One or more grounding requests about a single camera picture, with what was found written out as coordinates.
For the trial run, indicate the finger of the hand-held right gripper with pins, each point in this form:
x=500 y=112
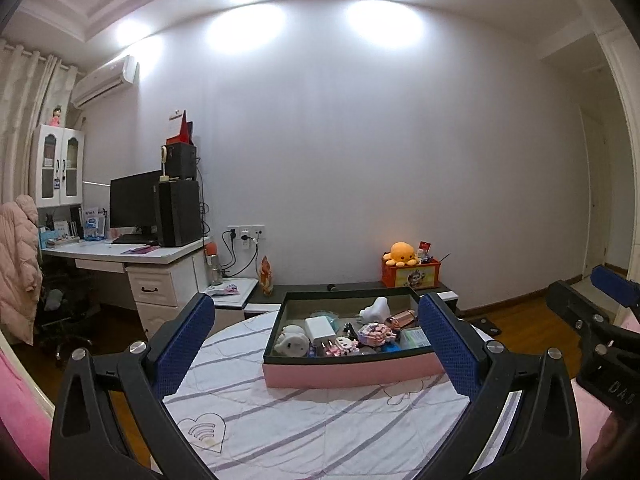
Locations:
x=570 y=302
x=610 y=280

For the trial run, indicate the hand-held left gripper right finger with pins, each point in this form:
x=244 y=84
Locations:
x=450 y=345

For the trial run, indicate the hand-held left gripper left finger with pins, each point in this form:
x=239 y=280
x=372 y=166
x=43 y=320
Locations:
x=182 y=345

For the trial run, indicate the labelled plastic packet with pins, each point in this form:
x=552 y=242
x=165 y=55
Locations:
x=415 y=337

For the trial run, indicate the pink glass jar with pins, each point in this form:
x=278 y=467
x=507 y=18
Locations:
x=400 y=319

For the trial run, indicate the blue plastic case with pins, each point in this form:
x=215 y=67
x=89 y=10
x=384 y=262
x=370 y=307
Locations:
x=390 y=348

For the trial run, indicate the pink building block toy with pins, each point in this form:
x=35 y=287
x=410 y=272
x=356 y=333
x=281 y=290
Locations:
x=375 y=334

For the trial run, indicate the white curved holder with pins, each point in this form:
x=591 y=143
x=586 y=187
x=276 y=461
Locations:
x=375 y=310

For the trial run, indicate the black hair clip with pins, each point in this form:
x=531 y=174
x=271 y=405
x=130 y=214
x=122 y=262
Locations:
x=350 y=330

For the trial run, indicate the pink storage box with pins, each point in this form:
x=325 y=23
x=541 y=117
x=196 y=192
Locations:
x=350 y=372

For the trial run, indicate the small white pink toy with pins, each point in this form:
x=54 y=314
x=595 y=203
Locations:
x=340 y=347

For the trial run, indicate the teal round sponge pack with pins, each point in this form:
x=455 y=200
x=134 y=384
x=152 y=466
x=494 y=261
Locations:
x=327 y=314

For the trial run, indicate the white charger block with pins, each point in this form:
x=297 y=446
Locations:
x=320 y=330

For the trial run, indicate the person's right hand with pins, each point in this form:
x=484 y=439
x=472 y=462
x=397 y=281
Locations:
x=612 y=437

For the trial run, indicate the black floor scale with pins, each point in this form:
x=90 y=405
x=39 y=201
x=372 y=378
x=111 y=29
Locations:
x=487 y=326

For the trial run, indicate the pink quilt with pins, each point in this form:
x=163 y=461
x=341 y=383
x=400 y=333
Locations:
x=580 y=410

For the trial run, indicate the small printed packet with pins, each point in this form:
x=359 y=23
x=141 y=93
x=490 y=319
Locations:
x=225 y=290

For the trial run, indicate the white door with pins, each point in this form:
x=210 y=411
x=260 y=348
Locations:
x=597 y=210

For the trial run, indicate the orange printed storage box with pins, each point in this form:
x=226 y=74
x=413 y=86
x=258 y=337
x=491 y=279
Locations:
x=412 y=275

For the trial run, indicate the white side table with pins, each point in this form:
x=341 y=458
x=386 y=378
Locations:
x=245 y=290

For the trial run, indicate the grey bottle with red cap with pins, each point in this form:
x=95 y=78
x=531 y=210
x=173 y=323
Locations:
x=215 y=267

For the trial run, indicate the white wardrobe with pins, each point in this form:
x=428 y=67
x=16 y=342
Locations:
x=627 y=185

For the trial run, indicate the small red white carton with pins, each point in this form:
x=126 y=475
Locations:
x=425 y=247

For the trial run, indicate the orange octopus plush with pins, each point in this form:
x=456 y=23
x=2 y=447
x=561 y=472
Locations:
x=401 y=254

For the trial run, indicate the purple flat pad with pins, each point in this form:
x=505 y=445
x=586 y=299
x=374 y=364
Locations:
x=137 y=250

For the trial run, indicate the orange snack bag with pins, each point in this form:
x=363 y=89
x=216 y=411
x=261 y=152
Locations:
x=266 y=277

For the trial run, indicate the black keyboard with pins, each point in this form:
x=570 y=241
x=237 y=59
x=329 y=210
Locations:
x=135 y=239

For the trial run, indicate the white desk with drawers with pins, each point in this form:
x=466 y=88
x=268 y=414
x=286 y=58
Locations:
x=100 y=252

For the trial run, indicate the black office chair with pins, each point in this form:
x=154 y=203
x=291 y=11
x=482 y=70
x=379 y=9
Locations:
x=60 y=305

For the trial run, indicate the dark top low cabinet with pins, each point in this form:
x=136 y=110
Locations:
x=300 y=288

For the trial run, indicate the black computer tower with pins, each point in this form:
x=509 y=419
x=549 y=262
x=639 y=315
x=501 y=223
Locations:
x=177 y=212

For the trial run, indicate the striped white bed sheet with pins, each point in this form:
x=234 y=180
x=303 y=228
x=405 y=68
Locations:
x=325 y=425

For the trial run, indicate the blue white packet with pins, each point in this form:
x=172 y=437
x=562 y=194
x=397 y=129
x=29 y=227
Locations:
x=94 y=225

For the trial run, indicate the black computer monitor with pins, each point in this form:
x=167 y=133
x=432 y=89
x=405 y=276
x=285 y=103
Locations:
x=132 y=200

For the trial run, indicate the pink down jacket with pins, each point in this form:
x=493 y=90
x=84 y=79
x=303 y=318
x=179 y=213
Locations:
x=20 y=260

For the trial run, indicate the black speaker box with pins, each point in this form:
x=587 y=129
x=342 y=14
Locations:
x=181 y=160

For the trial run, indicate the cream handset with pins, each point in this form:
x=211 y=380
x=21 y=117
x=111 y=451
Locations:
x=163 y=152

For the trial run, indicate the red paper bag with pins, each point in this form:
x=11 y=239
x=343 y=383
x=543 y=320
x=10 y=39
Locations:
x=186 y=130

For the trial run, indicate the white glass door cabinet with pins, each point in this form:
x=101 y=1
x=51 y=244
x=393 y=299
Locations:
x=57 y=132

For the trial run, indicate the small pink doll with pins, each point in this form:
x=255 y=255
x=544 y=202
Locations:
x=56 y=116

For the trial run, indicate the white air conditioner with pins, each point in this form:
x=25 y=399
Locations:
x=102 y=82

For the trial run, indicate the cream curtain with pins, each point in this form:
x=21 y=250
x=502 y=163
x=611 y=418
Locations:
x=20 y=110

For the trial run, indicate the white wall power outlet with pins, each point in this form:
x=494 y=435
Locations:
x=250 y=232

